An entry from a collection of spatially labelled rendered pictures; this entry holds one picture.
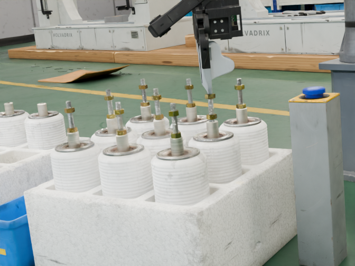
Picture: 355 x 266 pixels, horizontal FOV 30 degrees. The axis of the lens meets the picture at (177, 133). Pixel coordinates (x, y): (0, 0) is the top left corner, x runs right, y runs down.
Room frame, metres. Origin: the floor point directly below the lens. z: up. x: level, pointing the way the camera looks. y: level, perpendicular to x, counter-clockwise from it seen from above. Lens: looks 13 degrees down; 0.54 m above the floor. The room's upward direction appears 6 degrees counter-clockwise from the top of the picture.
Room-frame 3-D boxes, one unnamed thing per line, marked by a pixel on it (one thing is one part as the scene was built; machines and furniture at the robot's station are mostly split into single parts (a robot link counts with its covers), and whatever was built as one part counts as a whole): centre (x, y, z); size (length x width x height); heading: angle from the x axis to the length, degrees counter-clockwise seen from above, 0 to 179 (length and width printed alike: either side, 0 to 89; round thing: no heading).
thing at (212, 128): (1.19, -0.07, 0.26); 0.02 x 0.02 x 0.03
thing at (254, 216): (1.26, 0.03, 0.09); 0.39 x 0.39 x 0.18; 55
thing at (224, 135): (1.19, -0.07, 0.25); 0.08 x 0.08 x 0.01
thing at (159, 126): (1.26, 0.03, 0.26); 0.02 x 0.02 x 0.03
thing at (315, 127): (1.16, -0.25, 0.16); 0.07 x 0.07 x 0.31; 55
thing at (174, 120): (1.09, 0.00, 0.30); 0.01 x 0.01 x 0.08
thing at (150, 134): (1.26, 0.03, 0.25); 0.08 x 0.08 x 0.01
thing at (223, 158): (1.19, -0.06, 0.16); 0.10 x 0.10 x 0.18
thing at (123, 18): (5.36, 0.37, 0.29); 0.26 x 0.20 x 0.05; 39
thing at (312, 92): (1.16, -0.25, 0.32); 0.04 x 0.04 x 0.02
